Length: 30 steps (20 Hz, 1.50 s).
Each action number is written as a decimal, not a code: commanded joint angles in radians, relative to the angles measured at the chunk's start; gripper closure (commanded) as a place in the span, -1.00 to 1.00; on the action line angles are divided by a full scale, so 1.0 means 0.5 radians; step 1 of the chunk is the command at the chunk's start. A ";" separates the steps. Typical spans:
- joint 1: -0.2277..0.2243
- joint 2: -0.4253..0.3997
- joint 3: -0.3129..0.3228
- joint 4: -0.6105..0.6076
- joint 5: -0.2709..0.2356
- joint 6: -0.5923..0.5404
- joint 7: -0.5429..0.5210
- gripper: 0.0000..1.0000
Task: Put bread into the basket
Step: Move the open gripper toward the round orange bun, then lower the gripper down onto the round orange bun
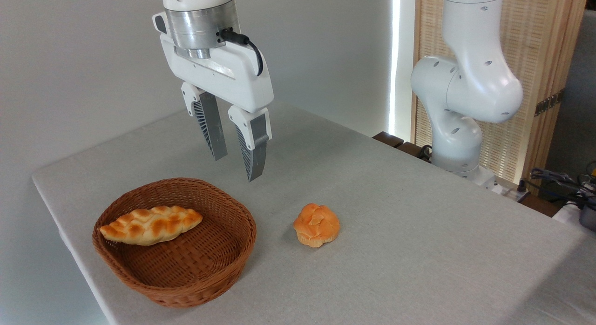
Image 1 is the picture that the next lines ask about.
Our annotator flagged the white power strip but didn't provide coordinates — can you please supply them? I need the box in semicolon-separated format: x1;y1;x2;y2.
501;184;531;203

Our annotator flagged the brown wicker basket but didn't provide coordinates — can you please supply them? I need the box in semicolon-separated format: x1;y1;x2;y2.
92;177;257;308

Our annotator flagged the dark brown wooden block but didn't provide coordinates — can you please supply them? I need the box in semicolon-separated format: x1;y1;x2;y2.
396;141;433;163
372;131;405;149

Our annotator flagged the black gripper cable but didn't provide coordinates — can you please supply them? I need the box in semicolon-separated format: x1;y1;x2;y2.
219;28;264;77

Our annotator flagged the black cable bundle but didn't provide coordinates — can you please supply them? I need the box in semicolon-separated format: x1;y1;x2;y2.
521;162;596;209

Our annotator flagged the grey round container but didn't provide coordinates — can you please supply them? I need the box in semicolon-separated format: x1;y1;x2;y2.
579;197;596;232

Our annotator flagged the round orange bread roll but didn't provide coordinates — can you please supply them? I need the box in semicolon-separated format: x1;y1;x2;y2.
293;203;341;248

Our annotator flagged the long braided bread loaf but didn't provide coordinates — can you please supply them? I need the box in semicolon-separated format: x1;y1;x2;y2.
100;205;203;246

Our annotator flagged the grey tablecloth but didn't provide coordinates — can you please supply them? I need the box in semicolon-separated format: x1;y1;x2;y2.
32;101;596;325

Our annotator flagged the wooden bamboo folding screen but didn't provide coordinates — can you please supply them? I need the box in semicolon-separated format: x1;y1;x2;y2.
412;0;590;195

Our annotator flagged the black screen hinge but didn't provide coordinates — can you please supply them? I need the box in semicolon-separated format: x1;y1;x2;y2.
534;89;565;117

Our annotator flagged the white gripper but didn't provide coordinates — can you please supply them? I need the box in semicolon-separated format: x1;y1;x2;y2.
153;12;274;183

